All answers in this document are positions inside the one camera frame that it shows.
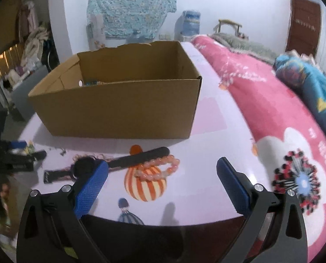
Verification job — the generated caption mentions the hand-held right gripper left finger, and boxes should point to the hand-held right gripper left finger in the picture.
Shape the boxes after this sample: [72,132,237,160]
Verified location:
[16,160,110,263]

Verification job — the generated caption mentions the black smart watch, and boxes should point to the black smart watch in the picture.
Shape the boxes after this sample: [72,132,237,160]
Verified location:
[44,146,170,184]

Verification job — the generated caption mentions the brown door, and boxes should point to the brown door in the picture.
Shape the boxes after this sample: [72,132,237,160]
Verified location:
[285,0,322,59]

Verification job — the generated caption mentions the pink floral blanket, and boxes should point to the pink floral blanket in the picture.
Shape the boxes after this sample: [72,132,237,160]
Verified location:
[192,34,326,263]

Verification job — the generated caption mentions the dark cloth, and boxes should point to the dark cloth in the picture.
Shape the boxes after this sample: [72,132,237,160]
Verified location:
[81,214,248,263]

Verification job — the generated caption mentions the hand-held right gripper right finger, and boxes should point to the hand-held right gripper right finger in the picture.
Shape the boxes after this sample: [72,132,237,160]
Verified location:
[216,157,308,263]

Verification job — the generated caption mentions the blue printed blanket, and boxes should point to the blue printed blanket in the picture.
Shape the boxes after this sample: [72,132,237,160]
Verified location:
[272,53,326,154]

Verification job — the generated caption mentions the hanging pink clothes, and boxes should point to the hanging pink clothes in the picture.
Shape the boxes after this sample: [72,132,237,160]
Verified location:
[18,1,37,41]

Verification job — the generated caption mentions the green patterned cloth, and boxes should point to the green patterned cloth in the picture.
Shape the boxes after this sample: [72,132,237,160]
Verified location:
[64,248,78,261]

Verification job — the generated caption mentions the turquoise floral wall cloth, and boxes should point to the turquoise floral wall cloth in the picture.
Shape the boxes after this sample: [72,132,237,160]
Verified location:
[87,0,178,44]

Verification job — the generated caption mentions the brown cardboard box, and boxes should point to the brown cardboard box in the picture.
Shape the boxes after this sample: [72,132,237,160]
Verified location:
[28,41,202,139]

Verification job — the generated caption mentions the empty clear water bottle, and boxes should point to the empty clear water bottle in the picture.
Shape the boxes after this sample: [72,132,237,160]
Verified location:
[126,30,152,44]

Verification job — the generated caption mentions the pink bead bracelet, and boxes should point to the pink bead bracelet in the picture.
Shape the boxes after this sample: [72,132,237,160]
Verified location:
[134,155,180,182]

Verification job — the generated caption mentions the grey-green quilt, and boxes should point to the grey-green quilt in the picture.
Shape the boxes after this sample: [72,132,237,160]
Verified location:
[208,32,278,65]

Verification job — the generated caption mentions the grey cabinet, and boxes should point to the grey cabinet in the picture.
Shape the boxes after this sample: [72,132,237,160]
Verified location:
[11,65,50,121]

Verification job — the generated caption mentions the brown wooden cabinet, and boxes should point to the brown wooden cabinet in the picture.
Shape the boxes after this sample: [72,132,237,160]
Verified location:
[0,0,24,61]

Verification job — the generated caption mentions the white water dispenser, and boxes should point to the white water dispenser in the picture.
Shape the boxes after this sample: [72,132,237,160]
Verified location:
[174,31,192,43]

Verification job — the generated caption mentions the white wall calendar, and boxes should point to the white wall calendar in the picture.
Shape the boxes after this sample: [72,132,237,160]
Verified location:
[86,15,106,51]

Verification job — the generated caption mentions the wooden chair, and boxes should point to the wooden chair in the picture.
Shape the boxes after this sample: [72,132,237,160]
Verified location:
[213,19,243,37]

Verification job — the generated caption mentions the blue water dispenser bottle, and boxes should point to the blue water dispenser bottle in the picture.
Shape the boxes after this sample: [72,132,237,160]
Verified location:
[181,10,201,37]

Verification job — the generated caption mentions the pile of clothes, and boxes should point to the pile of clothes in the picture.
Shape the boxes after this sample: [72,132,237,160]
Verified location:
[22,27,51,69]

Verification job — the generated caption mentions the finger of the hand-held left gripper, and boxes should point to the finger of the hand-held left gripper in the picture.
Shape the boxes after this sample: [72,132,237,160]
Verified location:
[4,150,47,172]
[9,140,28,150]

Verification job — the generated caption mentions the thin dark chain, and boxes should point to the thin dark chain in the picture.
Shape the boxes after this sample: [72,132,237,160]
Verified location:
[48,146,67,156]

